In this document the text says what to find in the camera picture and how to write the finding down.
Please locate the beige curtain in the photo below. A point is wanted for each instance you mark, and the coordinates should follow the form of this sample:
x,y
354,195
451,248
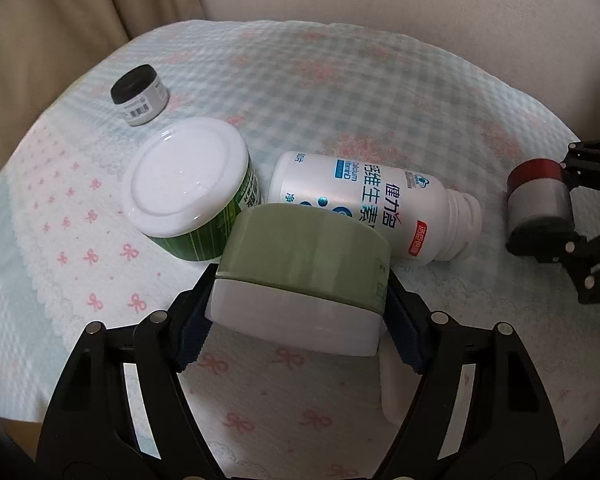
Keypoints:
x,y
55,15

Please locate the checked blanket with pink bows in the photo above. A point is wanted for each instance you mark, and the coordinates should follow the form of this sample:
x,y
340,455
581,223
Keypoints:
x,y
330,95

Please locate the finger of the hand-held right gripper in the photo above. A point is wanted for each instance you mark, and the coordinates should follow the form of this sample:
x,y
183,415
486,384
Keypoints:
x,y
592,165
575,255

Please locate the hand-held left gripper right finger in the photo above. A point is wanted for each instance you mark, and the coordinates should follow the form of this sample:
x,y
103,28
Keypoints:
x,y
405,327

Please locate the white pill bottle without cap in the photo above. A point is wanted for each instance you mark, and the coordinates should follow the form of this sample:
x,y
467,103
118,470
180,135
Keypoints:
x,y
375,205

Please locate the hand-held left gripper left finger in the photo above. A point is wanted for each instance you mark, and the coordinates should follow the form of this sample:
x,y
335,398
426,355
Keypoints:
x,y
192,322

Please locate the small jar with black lid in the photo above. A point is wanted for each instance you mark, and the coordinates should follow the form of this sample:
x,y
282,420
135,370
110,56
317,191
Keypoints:
x,y
139,95

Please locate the grey jar with red lid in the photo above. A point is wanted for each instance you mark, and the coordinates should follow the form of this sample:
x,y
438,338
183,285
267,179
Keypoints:
x,y
540,195

